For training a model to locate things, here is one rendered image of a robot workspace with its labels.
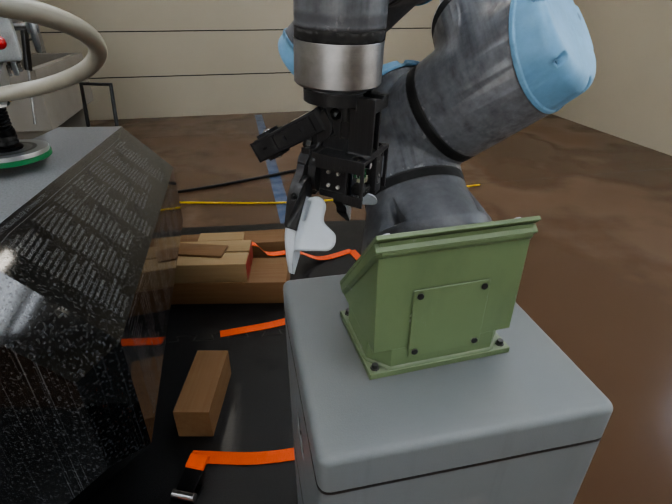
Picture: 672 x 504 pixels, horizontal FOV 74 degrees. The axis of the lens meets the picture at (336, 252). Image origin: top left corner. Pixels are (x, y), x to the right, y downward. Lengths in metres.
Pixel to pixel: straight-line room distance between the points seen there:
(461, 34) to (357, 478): 0.54
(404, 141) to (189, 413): 1.24
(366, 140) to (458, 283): 0.24
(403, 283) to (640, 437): 1.50
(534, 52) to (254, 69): 5.80
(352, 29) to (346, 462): 0.46
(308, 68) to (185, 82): 5.87
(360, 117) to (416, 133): 0.16
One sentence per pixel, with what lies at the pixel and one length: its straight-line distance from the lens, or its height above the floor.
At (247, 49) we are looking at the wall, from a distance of 6.25.
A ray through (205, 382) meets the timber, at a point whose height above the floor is 0.13.
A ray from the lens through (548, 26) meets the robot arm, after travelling 0.57.
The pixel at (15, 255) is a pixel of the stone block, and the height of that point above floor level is 0.82.
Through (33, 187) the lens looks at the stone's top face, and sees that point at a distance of 1.47.
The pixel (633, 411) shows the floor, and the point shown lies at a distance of 2.05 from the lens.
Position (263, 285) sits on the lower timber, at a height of 0.12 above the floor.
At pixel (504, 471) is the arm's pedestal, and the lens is 0.70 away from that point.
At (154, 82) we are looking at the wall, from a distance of 6.36.
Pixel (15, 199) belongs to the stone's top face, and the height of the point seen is 0.87.
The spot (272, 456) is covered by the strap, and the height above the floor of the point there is 0.02.
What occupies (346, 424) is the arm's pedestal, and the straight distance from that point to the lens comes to 0.60.
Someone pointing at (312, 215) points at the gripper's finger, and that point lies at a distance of 0.50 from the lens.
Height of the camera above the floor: 1.31
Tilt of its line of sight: 29 degrees down
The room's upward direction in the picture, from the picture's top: straight up
